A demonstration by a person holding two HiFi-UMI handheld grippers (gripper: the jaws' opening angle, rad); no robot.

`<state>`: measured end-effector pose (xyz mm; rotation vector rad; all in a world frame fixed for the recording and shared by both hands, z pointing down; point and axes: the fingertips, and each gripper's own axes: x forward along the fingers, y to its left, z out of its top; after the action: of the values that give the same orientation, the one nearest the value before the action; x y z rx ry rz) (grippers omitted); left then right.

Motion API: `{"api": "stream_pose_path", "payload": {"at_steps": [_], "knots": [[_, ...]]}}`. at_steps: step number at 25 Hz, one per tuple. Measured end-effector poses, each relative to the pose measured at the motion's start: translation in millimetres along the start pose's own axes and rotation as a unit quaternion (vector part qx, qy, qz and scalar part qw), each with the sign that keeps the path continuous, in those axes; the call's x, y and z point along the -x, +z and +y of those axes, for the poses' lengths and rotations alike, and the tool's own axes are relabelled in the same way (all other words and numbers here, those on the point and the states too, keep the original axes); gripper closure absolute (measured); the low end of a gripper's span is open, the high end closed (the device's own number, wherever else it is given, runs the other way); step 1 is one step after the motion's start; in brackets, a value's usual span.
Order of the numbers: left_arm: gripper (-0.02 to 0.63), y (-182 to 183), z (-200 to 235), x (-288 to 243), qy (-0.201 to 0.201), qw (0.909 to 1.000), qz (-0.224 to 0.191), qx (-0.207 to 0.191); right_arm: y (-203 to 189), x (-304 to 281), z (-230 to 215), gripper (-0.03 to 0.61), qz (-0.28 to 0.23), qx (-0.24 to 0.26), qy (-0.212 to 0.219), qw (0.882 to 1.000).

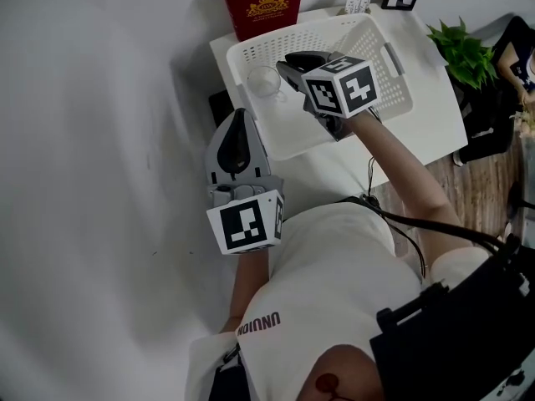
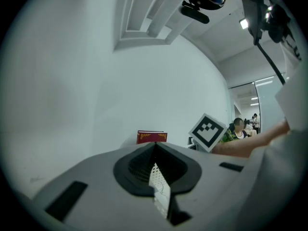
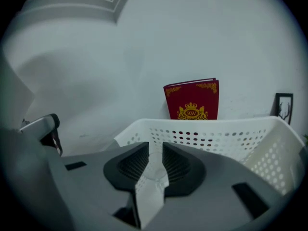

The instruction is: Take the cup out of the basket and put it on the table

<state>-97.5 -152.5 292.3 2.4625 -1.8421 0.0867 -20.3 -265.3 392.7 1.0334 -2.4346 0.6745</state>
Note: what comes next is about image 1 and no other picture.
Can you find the dark red round pendant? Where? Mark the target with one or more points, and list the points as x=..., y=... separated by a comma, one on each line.
x=327, y=384

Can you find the person's left forearm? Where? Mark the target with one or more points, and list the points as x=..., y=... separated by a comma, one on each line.
x=251, y=282

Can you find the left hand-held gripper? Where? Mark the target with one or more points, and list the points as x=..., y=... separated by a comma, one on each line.
x=242, y=228

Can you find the small white card holder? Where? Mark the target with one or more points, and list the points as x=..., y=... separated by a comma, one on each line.
x=358, y=2

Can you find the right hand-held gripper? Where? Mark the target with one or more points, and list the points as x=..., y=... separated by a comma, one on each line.
x=342, y=90

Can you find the dark red gold-print book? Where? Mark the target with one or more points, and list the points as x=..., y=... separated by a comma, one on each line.
x=263, y=6

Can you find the green potted plant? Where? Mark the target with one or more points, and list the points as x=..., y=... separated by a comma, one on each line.
x=464, y=54

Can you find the clear glass cup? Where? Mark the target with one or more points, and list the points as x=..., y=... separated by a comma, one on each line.
x=263, y=82

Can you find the white plastic basket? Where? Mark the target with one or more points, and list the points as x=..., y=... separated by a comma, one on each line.
x=292, y=134

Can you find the person's right forearm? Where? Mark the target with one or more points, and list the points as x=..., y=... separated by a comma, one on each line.
x=401, y=169

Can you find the white t-shirt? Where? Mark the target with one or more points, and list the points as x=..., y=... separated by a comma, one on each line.
x=334, y=274

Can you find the pale flower bouquet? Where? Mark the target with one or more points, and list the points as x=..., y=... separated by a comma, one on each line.
x=526, y=121

